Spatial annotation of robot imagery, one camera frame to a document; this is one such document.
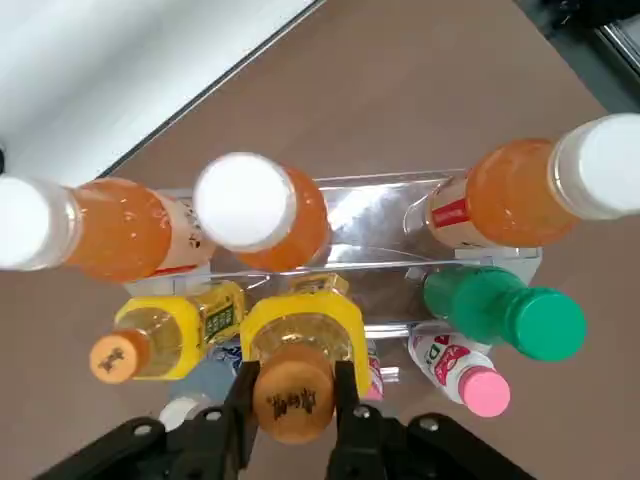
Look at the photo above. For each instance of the orange drink bottle white cap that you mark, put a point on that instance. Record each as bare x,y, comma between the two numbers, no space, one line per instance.
115,230
240,200
510,195

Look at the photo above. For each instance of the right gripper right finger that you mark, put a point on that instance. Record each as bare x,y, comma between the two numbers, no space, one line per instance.
370,445

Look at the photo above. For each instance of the white bottle pink cap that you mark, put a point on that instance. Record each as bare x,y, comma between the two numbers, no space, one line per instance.
375,375
450,365

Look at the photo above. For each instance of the blue drink bottle white cap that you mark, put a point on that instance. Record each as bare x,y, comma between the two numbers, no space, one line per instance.
215,375

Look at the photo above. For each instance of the yellow tea bottle orange cap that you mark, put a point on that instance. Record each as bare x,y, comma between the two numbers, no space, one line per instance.
300,320
165,325

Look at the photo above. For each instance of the clear acrylic stepped drinks tray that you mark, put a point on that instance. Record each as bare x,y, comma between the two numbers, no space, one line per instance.
370,220

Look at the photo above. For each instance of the green plastic bottle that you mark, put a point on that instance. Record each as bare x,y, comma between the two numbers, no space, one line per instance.
475,300

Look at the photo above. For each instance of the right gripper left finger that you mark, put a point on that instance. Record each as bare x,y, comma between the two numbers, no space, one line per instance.
210,440

